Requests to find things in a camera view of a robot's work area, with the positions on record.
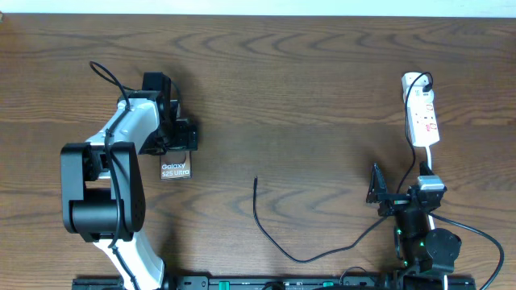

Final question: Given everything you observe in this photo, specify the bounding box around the black USB charging cable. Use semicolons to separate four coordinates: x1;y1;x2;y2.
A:
252;71;435;264

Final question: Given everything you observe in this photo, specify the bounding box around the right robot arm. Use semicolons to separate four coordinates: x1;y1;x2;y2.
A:
366;162;462;289

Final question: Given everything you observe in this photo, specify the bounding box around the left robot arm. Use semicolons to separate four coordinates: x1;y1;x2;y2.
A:
60;72;198;289

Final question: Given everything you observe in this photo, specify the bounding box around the white power strip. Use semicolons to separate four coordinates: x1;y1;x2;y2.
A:
402;72;439;147

